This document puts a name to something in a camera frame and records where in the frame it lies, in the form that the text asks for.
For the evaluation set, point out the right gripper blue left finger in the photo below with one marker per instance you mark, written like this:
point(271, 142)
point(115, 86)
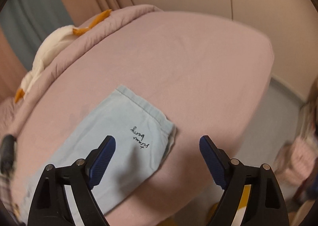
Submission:
point(50, 206)

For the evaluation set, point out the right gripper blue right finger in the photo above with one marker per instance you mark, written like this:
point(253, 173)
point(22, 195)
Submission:
point(265, 205)

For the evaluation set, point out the light blue strawberry pants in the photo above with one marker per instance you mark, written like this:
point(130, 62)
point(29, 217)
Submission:
point(121, 143)

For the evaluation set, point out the blue plaid pillow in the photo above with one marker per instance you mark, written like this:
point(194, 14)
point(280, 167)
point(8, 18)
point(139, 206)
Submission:
point(6, 197)

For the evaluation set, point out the yellow flower floor mat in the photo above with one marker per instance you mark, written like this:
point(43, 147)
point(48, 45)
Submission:
point(241, 208)

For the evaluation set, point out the pink knitted item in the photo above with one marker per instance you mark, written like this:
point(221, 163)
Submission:
point(294, 162)

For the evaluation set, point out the pink quilted comforter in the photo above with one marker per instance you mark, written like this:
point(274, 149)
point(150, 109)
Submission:
point(68, 56)

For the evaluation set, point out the white goose plush toy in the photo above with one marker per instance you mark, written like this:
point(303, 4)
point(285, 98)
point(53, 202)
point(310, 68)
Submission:
point(51, 47)

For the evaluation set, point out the pink bed sheet mattress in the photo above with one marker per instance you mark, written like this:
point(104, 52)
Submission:
point(206, 74)

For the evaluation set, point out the teal curtain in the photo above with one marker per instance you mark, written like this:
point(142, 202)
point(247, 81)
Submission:
point(26, 23)

